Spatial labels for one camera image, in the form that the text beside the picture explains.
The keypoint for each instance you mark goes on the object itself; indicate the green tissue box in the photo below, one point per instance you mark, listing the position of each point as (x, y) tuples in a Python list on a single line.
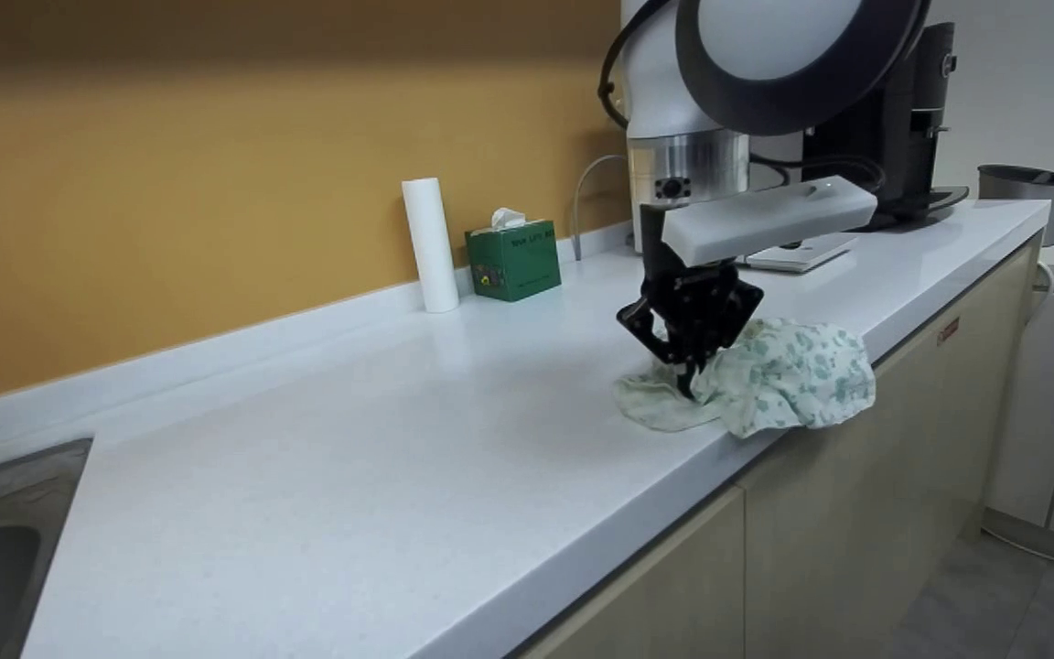
[(516, 261)]

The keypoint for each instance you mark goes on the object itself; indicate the black coffee machine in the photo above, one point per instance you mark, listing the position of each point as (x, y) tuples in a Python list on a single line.
[(911, 137)]

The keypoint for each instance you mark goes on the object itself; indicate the white paper towel roll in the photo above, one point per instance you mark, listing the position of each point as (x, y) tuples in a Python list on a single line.
[(430, 247)]

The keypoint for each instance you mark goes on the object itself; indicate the grey waste bin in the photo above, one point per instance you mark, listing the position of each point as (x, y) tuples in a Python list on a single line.
[(1030, 197)]

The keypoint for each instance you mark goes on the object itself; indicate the white flat scale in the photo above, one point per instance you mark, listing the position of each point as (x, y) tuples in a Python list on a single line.
[(806, 253)]

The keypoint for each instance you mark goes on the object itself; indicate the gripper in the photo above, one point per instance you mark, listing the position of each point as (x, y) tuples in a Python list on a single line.
[(705, 302)]

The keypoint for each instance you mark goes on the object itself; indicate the beige cabinet door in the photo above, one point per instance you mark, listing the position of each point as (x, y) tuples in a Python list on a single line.
[(664, 595), (856, 513)]

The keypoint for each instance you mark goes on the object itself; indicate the white green patterned cloth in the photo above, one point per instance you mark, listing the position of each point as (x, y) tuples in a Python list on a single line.
[(792, 380)]

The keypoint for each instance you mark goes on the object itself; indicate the white cabinet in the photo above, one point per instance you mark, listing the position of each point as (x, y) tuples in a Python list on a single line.
[(1053, 403)]

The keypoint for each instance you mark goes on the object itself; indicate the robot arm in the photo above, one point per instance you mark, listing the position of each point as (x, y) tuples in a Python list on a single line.
[(664, 82)]

